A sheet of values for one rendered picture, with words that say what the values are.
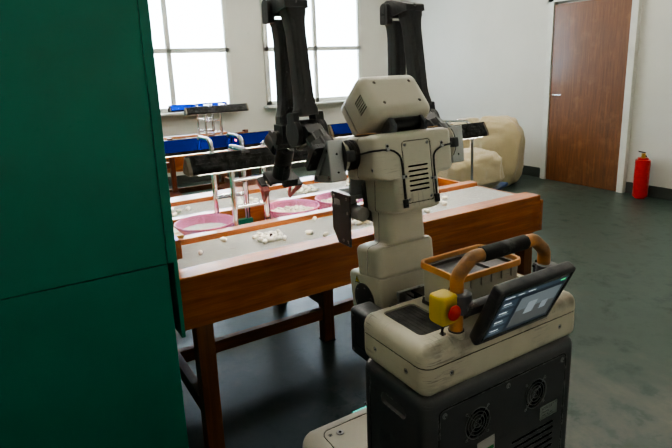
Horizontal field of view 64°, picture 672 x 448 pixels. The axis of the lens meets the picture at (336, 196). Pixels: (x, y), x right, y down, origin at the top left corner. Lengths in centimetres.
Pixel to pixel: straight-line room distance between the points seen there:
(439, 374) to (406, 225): 49
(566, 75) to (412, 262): 533
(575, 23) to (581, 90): 74
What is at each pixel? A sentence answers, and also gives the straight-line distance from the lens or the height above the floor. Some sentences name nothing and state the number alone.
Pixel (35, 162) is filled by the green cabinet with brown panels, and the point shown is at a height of 120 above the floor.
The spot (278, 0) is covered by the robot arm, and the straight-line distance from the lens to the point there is 162.
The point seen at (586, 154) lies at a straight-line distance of 668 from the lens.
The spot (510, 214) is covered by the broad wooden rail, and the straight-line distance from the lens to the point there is 270.
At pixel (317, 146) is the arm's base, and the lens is 144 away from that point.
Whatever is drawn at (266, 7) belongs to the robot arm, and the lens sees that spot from 165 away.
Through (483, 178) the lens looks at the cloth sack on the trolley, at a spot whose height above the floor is 37.
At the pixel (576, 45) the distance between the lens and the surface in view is 672.
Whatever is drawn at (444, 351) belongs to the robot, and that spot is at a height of 80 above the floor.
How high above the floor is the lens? 141
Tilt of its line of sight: 13 degrees down
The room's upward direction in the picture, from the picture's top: 2 degrees counter-clockwise
